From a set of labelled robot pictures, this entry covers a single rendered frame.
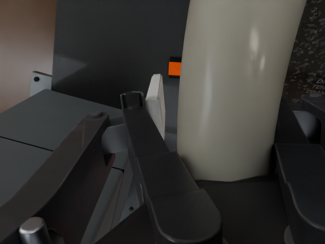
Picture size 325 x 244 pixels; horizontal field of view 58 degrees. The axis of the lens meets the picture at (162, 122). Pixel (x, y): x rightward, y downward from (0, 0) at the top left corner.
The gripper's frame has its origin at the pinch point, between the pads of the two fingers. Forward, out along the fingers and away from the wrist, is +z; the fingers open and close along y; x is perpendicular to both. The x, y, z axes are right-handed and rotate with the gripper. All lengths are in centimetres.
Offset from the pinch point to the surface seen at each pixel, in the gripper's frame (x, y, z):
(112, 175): -29, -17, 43
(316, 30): 2.8, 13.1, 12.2
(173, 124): -32, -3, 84
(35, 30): 5, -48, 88
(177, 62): -10, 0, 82
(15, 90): -16, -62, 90
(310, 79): -3.4, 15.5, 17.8
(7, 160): -22, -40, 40
